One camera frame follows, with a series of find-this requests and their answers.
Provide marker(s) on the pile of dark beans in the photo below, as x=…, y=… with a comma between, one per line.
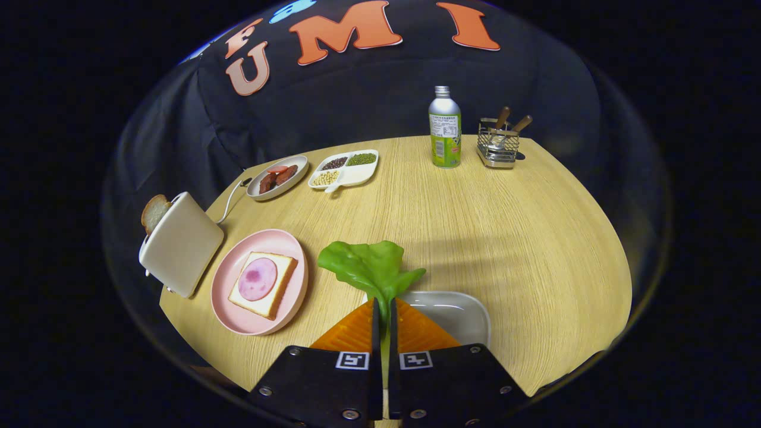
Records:
x=335, y=163

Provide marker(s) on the silver green drink bottle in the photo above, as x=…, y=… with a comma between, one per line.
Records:
x=445, y=131

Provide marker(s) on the pile of yellow beans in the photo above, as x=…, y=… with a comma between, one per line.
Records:
x=326, y=178

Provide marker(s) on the black backdrop cloth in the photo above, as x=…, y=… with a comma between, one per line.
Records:
x=368, y=101

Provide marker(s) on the pink round plate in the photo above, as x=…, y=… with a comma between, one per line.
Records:
x=238, y=315

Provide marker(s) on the pile of green beans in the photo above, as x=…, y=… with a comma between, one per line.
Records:
x=361, y=159

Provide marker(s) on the cream white toaster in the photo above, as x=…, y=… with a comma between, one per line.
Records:
x=181, y=246

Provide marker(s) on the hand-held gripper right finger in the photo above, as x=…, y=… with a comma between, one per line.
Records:
x=392, y=333

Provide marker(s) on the red sausage slice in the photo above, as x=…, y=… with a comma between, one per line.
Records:
x=277, y=169

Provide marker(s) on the white rectangular dish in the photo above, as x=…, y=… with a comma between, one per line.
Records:
x=458, y=315

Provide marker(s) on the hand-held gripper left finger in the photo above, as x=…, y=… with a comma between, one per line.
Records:
x=377, y=333

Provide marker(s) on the green lettuce leaf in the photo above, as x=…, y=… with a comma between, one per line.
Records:
x=368, y=267

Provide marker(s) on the white sectioned dish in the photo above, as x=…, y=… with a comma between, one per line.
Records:
x=359, y=173

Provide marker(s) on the toasted bread slice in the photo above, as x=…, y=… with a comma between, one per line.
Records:
x=153, y=213

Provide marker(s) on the grey round plate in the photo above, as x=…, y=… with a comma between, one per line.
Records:
x=255, y=191

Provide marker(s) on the brown meat piece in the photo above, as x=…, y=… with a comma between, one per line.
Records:
x=286, y=175
x=267, y=183

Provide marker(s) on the white bread slice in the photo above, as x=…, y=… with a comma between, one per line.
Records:
x=279, y=297

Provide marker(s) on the pink ham slice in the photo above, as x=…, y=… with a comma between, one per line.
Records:
x=257, y=279

